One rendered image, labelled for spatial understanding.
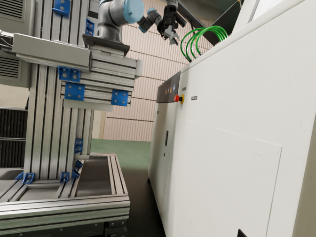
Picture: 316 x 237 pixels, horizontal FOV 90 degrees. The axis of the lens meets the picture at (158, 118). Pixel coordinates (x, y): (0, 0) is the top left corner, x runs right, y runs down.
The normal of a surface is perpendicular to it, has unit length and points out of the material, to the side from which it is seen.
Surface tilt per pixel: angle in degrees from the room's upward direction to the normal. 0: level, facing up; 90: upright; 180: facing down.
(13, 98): 90
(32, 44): 90
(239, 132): 90
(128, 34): 90
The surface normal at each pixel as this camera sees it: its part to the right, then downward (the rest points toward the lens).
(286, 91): -0.97, -0.11
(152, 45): 0.34, 0.11
